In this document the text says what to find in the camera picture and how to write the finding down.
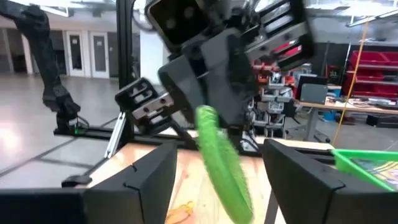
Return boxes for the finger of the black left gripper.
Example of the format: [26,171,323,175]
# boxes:
[157,55,206,124]
[201,29,258,126]

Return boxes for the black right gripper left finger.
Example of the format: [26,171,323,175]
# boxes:
[0,141,178,224]

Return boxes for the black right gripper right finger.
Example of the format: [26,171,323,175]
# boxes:
[262,138,398,224]

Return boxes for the green plastic basket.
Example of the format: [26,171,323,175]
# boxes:
[330,148,398,192]

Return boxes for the large crayon box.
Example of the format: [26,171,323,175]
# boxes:
[351,159,398,188]

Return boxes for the green spiral hair tie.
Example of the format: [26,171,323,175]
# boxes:
[194,105,254,224]

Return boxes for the grey parts drawers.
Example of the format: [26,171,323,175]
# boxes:
[248,64,300,138]

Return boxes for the white double doors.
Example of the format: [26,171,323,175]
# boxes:
[66,30,110,79]

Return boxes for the wooden worktable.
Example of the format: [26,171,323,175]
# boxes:
[294,98,398,142]

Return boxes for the black aluminium rig frame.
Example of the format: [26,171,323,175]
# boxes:
[53,0,335,188]

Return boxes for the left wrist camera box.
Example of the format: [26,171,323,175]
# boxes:
[145,0,218,54]

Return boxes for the yellow hanging cable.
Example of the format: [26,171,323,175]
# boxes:
[331,17,371,146]

